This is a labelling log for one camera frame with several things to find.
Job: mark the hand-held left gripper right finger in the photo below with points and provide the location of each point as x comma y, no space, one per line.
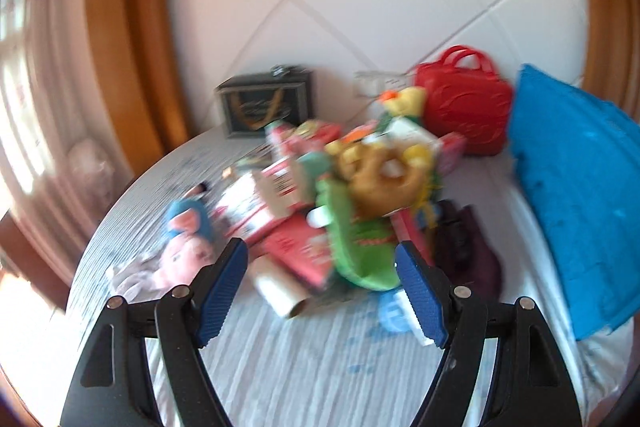
420,297

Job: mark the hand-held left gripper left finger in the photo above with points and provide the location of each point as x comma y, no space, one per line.
222,294

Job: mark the green plush toy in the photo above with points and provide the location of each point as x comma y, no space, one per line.
360,247

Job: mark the white cloth covered desktop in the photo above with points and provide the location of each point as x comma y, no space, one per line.
310,372

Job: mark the light blue small item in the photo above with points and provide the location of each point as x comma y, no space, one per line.
395,314

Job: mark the white cardboard tube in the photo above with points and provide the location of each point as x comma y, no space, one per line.
277,289

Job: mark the pink pig plush toy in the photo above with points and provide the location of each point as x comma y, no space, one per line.
185,247

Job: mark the dark purple pouch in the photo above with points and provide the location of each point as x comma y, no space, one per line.
465,252

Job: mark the red flat box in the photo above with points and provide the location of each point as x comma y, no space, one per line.
297,252

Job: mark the white red striped box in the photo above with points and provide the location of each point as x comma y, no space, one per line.
280,187

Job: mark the brown plush toy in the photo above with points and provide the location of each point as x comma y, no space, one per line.
380,179

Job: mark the red toy handbag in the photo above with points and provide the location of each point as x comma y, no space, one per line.
465,107

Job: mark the yellow plush toy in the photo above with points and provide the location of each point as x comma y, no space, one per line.
405,102

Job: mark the pale curtain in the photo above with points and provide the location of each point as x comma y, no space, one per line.
55,107

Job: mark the white wall socket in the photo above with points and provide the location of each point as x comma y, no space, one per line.
375,83

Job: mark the wooden window frame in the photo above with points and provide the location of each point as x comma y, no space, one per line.
135,32

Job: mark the wooden door frame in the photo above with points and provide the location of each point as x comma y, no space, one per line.
600,7

